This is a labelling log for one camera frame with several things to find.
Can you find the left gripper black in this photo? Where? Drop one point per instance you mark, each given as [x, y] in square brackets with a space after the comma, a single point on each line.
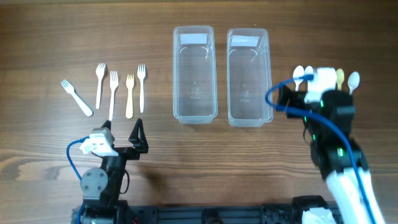
[140, 144]

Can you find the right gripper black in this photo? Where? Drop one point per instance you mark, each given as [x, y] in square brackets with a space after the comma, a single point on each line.
[296, 98]

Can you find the beige plastic spoon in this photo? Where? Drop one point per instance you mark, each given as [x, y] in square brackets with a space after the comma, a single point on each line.
[340, 77]

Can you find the white spoon wide handle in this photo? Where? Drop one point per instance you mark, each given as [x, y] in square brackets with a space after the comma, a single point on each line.
[308, 72]

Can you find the white spoon thin handle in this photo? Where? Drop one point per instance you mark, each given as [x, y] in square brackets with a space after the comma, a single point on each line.
[298, 72]

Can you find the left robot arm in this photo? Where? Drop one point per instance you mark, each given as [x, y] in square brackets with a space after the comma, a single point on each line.
[101, 185]

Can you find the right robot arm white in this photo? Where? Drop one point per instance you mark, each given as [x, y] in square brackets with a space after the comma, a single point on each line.
[341, 161]

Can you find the clear container left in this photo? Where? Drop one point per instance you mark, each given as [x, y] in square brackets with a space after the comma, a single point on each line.
[195, 98]

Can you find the clear container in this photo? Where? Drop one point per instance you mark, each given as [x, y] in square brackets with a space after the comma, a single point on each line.
[195, 98]
[248, 77]

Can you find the clear container right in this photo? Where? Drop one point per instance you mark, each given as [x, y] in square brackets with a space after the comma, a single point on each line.
[248, 77]

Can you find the white spoon far right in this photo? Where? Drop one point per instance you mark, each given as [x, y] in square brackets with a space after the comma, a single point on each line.
[353, 82]

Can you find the white fork far left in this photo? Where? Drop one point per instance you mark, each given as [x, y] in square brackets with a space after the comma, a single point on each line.
[71, 90]

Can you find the white fork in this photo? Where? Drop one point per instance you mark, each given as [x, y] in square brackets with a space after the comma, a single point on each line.
[141, 74]
[114, 83]
[100, 73]
[71, 90]

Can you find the beige plastic fork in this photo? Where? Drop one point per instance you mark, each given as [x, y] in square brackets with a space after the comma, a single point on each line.
[129, 105]

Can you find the white fork middle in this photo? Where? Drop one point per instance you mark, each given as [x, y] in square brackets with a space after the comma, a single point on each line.
[114, 83]

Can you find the white fork right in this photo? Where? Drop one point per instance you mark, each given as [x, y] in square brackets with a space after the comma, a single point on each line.
[141, 74]

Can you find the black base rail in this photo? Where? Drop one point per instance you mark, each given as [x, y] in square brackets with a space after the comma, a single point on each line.
[313, 206]

